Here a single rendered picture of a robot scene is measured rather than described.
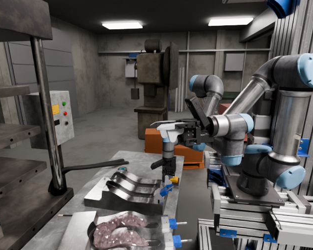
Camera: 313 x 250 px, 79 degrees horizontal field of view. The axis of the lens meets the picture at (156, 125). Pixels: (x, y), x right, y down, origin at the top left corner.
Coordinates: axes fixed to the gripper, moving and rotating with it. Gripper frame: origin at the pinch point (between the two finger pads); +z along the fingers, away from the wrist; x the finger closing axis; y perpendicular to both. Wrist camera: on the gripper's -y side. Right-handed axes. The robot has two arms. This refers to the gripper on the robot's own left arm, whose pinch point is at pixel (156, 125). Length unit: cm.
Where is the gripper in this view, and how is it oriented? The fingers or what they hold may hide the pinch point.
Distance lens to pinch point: 61.2
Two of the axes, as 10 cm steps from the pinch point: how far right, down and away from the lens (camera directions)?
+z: -9.6, 0.8, -2.8
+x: -2.9, -1.2, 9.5
